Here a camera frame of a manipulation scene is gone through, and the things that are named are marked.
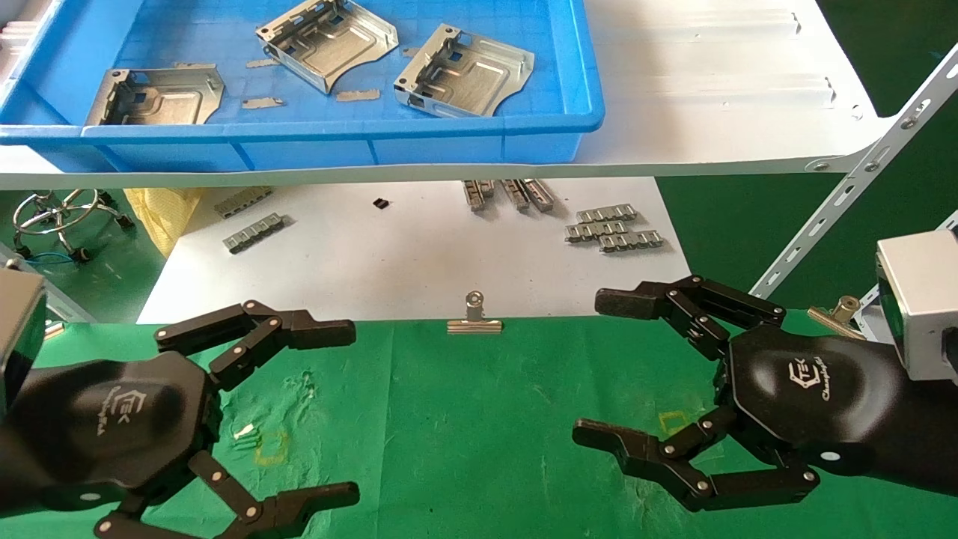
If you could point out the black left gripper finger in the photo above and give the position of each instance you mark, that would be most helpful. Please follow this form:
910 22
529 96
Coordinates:
314 333

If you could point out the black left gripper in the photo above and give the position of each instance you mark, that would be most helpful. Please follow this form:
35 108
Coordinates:
112 427

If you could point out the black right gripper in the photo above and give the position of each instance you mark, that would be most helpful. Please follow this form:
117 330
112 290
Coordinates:
816 397

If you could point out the stamped sheet metal bracket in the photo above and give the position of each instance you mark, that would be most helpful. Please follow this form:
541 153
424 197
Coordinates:
468 78
161 101
329 49

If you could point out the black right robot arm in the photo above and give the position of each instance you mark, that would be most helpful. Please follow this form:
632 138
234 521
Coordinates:
939 434

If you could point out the small white scrap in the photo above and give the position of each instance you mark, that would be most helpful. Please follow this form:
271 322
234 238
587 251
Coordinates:
243 432

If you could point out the white board sheet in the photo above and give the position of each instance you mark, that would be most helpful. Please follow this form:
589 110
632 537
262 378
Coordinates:
389 262

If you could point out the green table cloth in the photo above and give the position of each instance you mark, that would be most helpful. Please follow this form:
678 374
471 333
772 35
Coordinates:
486 434

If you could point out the yellow cloth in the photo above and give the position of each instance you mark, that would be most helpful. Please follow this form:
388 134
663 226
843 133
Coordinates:
161 217

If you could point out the brass binder clip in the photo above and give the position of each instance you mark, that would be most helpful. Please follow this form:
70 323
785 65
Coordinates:
834 318

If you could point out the blue plastic tray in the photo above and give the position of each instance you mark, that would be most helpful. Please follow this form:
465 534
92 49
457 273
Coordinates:
224 146

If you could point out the grey slotted strut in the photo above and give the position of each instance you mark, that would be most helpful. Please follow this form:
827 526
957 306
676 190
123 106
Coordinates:
69 308

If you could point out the white shelf board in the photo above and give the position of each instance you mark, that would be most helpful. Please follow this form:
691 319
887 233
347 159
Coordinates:
711 90

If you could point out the long white slotted strut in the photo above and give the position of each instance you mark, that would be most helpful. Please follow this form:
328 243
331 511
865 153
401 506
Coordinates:
861 168

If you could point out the white stacked strips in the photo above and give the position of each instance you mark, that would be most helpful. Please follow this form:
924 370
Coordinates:
16 34

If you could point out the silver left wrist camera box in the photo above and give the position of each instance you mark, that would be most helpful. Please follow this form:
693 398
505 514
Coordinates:
19 329

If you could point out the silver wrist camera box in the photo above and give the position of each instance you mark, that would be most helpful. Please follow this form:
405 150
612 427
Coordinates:
924 299
19 329

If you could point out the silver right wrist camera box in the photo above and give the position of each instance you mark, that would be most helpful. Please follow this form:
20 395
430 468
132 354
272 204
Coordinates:
924 299

